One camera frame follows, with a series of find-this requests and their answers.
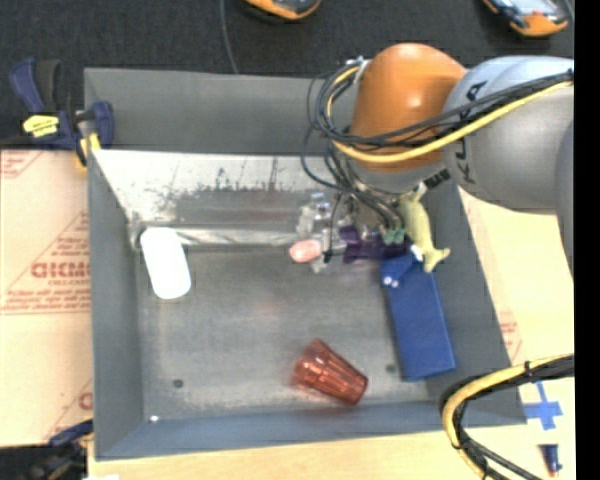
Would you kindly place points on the blue flat block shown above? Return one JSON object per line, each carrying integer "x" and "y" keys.
{"x": 420, "y": 328}

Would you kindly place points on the purple toy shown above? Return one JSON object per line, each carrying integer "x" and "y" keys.
{"x": 354, "y": 251}

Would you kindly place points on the brown cardboard board, red print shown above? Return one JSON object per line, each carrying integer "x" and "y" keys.
{"x": 40, "y": 278}

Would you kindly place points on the grey metal bin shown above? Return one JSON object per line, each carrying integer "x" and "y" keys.
{"x": 240, "y": 318}

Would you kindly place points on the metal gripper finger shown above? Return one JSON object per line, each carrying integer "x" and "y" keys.
{"x": 320, "y": 265}
{"x": 312, "y": 218}

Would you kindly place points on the white plastic bottle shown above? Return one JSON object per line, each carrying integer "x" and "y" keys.
{"x": 165, "y": 263}

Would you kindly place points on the pink oval toy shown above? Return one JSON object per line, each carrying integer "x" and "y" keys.
{"x": 304, "y": 252}

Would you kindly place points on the red clear plastic cup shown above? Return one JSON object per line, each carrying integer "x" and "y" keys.
{"x": 330, "y": 373}

